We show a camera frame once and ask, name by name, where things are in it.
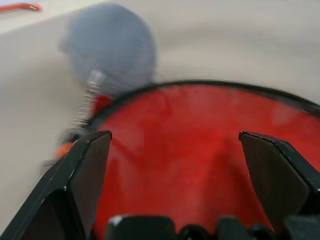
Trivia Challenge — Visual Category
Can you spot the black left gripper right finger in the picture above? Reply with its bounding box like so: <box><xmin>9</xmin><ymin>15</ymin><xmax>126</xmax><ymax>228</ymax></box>
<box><xmin>238</xmin><ymin>130</ymin><xmax>320</xmax><ymax>233</ymax></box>

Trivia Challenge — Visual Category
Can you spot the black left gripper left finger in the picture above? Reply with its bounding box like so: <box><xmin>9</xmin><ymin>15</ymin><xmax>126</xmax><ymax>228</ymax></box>
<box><xmin>0</xmin><ymin>130</ymin><xmax>113</xmax><ymax>240</ymax></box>

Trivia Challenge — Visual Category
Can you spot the red round bowl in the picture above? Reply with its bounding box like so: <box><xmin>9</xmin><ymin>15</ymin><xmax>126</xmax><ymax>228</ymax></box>
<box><xmin>39</xmin><ymin>2</ymin><xmax>320</xmax><ymax>235</ymax></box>

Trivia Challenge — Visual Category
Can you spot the red cable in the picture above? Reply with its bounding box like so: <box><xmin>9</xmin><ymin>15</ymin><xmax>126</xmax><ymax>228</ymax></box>
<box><xmin>0</xmin><ymin>2</ymin><xmax>43</xmax><ymax>15</ymax></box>

